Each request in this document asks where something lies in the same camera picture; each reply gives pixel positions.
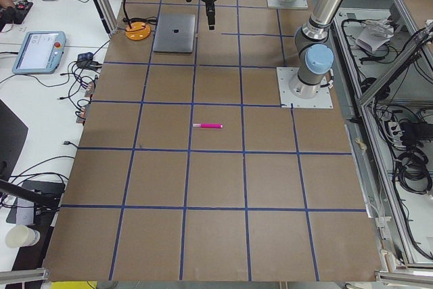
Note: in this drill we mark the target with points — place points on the white paper cup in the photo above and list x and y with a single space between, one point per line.
22 236

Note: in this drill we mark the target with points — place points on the person forearm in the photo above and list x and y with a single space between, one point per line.
6 4

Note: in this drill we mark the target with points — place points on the pink pen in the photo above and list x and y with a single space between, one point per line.
207 126

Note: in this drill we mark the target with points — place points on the teach pendant tablet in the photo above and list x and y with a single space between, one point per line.
40 53

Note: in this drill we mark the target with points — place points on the silver laptop notebook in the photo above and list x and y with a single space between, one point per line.
175 33

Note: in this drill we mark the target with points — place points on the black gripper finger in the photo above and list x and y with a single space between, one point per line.
210 14

